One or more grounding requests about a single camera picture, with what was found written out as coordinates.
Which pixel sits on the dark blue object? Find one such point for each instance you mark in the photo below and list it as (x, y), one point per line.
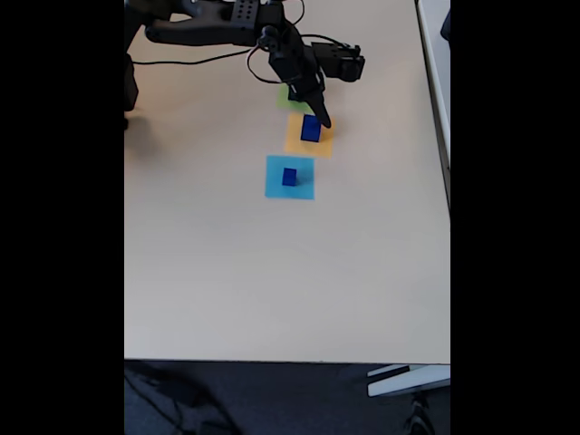
(447, 27)

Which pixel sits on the green paper square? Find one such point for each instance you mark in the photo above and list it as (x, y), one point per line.
(283, 102)

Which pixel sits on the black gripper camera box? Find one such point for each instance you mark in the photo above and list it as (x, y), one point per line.
(340, 61)

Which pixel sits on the orange paper square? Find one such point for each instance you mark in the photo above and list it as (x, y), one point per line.
(292, 145)

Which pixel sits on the white table foot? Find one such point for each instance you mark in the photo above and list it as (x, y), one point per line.
(408, 383)

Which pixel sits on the medium blue cube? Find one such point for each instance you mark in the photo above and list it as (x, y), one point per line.
(310, 131)

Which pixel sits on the small blue cube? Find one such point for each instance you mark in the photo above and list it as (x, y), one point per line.
(289, 176)

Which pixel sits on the light blue paper square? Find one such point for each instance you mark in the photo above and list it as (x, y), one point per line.
(274, 190)

